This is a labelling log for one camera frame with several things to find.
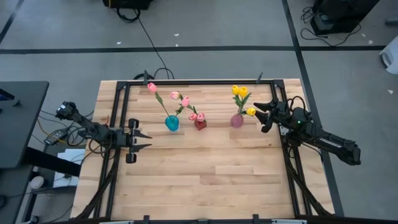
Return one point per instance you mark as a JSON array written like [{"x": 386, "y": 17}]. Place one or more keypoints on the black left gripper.
[{"x": 130, "y": 140}]

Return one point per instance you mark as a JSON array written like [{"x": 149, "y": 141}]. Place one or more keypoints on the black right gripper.
[{"x": 283, "y": 113}]

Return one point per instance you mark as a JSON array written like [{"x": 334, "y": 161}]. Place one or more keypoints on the light pink artificial tulip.
[
  {"x": 185, "y": 101},
  {"x": 151, "y": 87}
]

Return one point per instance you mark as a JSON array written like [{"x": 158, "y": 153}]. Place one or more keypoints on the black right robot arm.
[{"x": 339, "y": 144}]

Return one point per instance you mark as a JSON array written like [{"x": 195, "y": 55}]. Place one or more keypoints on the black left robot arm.
[{"x": 93, "y": 129}]

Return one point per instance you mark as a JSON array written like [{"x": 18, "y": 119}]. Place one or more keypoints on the pink glass vase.
[{"x": 237, "y": 121}]

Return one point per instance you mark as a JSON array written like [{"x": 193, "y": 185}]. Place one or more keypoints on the blue glass vase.
[{"x": 172, "y": 123}]

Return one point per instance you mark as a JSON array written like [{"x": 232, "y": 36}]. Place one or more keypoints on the red glass vase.
[{"x": 200, "y": 125}]

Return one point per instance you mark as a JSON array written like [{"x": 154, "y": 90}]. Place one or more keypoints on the white paper sheets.
[{"x": 66, "y": 174}]

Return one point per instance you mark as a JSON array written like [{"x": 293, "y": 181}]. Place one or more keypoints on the black power brick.
[{"x": 57, "y": 135}]

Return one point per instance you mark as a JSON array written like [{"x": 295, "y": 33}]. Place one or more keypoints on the black table base bar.
[{"x": 49, "y": 162}]

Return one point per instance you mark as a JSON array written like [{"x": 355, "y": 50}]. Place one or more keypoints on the white round object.
[{"x": 36, "y": 182}]

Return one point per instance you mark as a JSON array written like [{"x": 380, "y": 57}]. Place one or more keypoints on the dark grey side table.
[{"x": 21, "y": 133}]

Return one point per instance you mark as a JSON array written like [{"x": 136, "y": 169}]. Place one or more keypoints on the black equipment cabinet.
[{"x": 342, "y": 12}]

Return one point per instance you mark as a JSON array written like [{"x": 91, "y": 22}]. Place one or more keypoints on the small black object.
[{"x": 17, "y": 104}]

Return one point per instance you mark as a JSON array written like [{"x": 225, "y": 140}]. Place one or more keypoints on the white plastic object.
[{"x": 392, "y": 57}]

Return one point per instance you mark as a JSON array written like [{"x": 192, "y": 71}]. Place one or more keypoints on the black equipment box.
[{"x": 127, "y": 3}]

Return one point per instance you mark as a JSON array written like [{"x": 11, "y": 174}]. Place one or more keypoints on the dark device on side table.
[{"x": 5, "y": 96}]

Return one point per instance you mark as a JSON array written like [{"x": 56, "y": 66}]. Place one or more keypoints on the black aluminium table frame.
[{"x": 202, "y": 82}]

